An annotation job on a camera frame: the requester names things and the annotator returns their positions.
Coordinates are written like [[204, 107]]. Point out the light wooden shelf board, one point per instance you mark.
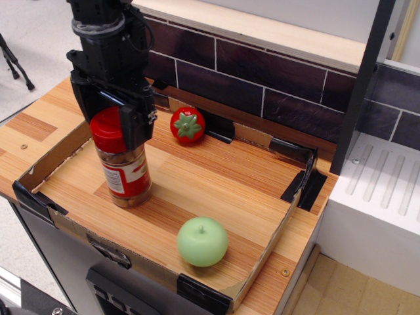
[[313, 46]]

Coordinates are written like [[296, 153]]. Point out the black tripod leg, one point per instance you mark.
[[14, 65]]

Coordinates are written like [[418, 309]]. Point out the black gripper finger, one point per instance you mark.
[[93, 97], [137, 124]]

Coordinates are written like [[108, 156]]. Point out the brass screw front right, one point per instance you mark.
[[285, 272]]

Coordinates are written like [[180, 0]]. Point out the white sink drainboard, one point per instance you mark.
[[371, 221]]

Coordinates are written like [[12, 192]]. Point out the red toy tomato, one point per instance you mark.
[[187, 124]]

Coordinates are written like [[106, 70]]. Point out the red lidded spice bottle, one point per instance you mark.
[[126, 171]]

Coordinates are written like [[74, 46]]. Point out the green toy apple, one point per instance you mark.
[[202, 241]]

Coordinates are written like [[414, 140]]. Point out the black shelf post right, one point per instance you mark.
[[370, 59]]

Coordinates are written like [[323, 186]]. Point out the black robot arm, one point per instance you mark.
[[107, 14]]

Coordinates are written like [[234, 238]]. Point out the cardboard fence with black tape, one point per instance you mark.
[[63, 198]]

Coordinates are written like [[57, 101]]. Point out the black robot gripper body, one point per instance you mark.
[[115, 57]]

